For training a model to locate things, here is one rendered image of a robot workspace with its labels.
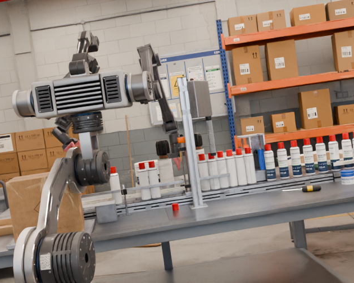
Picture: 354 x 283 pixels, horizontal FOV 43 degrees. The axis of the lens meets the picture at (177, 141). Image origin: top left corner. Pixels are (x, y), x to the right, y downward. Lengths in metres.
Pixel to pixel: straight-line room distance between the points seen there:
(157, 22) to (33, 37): 1.96
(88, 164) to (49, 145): 3.94
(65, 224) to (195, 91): 0.90
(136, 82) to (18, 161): 4.24
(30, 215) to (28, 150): 3.84
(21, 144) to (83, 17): 2.42
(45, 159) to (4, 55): 2.44
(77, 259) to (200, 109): 1.13
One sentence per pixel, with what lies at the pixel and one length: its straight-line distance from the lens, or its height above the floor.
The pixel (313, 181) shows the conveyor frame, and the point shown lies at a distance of 2.61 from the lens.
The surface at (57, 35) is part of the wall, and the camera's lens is 7.46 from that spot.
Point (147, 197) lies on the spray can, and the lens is 2.45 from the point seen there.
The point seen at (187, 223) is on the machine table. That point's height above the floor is 0.83.
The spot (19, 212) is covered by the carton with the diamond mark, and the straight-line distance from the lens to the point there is 2.11.
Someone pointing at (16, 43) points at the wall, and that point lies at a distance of 7.64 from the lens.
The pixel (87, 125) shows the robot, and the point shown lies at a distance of 1.91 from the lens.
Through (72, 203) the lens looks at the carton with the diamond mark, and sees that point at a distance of 2.09.
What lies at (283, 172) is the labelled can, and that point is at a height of 0.92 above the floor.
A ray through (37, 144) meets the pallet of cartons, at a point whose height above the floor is 1.21.
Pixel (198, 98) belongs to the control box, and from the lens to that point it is 2.31.
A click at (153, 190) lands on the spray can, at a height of 0.93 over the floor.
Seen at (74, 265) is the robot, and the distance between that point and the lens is 1.49.
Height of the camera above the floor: 1.30
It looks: 3 degrees down
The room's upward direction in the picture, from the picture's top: 8 degrees counter-clockwise
